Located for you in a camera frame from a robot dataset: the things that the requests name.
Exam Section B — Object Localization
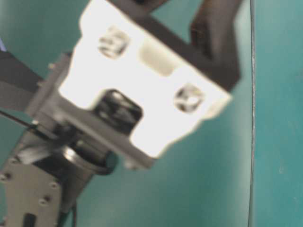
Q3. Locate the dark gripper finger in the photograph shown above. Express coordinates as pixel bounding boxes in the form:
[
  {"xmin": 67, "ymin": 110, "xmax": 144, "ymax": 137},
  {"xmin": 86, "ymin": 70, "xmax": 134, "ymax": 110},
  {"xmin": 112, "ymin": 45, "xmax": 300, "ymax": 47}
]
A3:
[{"xmin": 132, "ymin": 0, "xmax": 242, "ymax": 92}]

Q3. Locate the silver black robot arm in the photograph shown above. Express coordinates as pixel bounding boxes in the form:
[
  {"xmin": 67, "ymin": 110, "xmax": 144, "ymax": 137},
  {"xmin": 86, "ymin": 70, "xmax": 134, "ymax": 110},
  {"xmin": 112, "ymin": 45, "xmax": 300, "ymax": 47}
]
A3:
[{"xmin": 0, "ymin": 0, "xmax": 241, "ymax": 227}]

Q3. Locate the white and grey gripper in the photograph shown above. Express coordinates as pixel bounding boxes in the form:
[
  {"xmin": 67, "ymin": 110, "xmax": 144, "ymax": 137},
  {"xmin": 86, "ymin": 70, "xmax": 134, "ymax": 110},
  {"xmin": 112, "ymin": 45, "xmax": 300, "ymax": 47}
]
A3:
[{"xmin": 27, "ymin": 0, "xmax": 232, "ymax": 168}]

